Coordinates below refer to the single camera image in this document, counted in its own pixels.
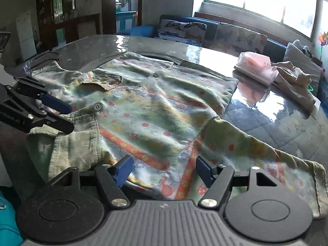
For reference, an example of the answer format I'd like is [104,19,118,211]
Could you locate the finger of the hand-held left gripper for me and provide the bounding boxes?
[14,77,73,114]
[30,115,75,134]

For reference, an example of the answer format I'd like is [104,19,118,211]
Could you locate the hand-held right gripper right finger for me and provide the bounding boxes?
[196,155,282,209]

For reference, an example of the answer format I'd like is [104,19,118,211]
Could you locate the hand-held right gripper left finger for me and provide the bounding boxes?
[47,155,134,209]

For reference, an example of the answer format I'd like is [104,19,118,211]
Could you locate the patterned green corduroy-lined shirt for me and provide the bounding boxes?
[26,51,328,219]

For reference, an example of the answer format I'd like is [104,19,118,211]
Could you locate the white fridge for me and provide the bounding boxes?
[16,11,38,61]

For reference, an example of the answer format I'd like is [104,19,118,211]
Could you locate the dark wooden cabinet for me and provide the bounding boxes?
[36,0,101,50]

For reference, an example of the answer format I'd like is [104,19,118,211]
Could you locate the blue printed panel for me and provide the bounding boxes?
[116,11,139,33]

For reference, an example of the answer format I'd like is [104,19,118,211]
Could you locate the blue sofa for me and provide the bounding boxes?
[116,15,328,100]

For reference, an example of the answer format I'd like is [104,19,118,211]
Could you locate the pink tissue pack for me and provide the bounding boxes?
[234,52,280,86]

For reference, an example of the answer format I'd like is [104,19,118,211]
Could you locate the beige cloth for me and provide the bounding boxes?
[272,61,318,113]

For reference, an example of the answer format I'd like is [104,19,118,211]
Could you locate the white butterfly cushion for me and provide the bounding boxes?
[157,19,207,47]
[205,23,268,57]

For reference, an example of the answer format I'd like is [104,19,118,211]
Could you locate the grey pillow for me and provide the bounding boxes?
[283,42,324,89]

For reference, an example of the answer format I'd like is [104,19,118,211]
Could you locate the colourful pinwheel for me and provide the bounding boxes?
[318,31,328,60]

